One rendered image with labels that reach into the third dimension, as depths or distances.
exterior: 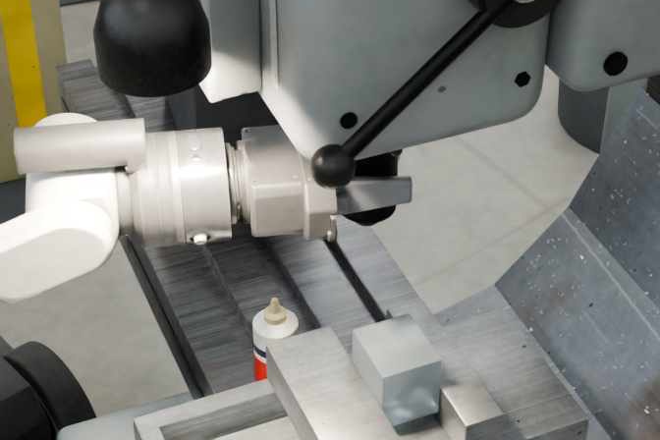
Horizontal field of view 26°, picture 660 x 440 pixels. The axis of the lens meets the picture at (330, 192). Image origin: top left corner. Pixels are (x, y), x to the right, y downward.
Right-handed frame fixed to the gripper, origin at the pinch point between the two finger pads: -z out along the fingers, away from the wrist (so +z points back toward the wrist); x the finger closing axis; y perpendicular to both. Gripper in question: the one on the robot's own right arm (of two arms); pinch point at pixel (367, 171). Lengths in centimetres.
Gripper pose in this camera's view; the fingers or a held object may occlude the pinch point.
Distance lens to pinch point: 111.6
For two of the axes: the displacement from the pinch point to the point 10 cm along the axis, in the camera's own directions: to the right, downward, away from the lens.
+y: 0.1, 7.9, 6.1
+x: -1.3, -6.1, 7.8
